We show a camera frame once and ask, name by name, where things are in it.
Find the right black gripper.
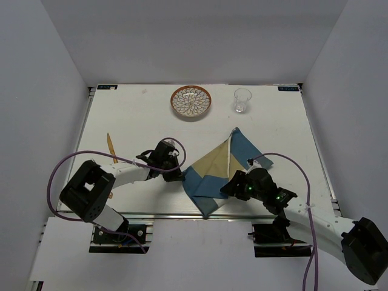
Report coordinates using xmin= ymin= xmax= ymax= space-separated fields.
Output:
xmin=220 ymin=170 xmax=266 ymax=201

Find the blue beige placemat cloth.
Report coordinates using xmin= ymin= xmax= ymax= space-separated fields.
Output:
xmin=182 ymin=127 xmax=261 ymax=218

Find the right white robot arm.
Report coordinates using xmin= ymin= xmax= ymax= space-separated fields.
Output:
xmin=221 ymin=168 xmax=387 ymax=286

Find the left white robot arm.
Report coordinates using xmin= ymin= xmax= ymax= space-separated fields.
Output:
xmin=59 ymin=138 xmax=185 ymax=242

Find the gold knife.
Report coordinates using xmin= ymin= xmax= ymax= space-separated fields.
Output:
xmin=107 ymin=133 xmax=118 ymax=164

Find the floral patterned ceramic bowl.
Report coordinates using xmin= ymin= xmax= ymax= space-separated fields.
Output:
xmin=170 ymin=85 xmax=212 ymax=118

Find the clear drinking glass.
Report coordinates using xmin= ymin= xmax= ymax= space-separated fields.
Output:
xmin=234 ymin=88 xmax=252 ymax=113

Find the left blue corner label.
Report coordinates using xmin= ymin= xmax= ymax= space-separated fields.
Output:
xmin=96 ymin=84 xmax=118 ymax=90

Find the blue corner label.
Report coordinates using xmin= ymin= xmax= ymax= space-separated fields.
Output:
xmin=278 ymin=86 xmax=299 ymax=92
xmin=96 ymin=84 xmax=118 ymax=90

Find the right blue corner label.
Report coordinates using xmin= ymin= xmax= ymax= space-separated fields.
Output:
xmin=278 ymin=86 xmax=299 ymax=92

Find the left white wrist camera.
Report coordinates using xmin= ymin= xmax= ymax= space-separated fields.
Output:
xmin=166 ymin=139 xmax=176 ymax=149

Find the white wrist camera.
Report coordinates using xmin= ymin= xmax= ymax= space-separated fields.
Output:
xmin=166 ymin=139 xmax=176 ymax=149
xmin=246 ymin=159 xmax=262 ymax=173

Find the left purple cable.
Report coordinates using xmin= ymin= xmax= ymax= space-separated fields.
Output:
xmin=47 ymin=138 xmax=187 ymax=254

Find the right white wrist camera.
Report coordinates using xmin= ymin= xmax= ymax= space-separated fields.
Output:
xmin=246 ymin=159 xmax=262 ymax=173

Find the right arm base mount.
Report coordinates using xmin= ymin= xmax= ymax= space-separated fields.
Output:
xmin=248 ymin=224 xmax=312 ymax=258

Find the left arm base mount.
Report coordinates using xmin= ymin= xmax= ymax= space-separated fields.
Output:
xmin=89 ymin=224 xmax=153 ymax=254

